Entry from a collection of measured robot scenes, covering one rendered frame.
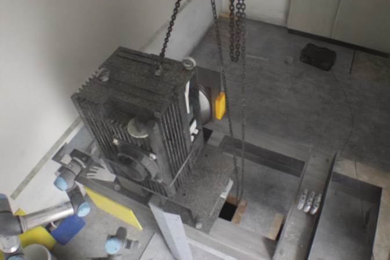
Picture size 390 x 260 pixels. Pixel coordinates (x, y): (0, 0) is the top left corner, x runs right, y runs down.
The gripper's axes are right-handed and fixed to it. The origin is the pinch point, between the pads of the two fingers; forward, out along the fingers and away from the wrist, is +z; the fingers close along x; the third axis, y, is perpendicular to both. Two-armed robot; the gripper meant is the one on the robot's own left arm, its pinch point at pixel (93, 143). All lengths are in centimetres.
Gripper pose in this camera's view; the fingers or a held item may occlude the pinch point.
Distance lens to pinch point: 188.8
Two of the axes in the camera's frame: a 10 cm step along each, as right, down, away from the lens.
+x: -8.9, -2.9, 3.4
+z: 4.4, -6.9, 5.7
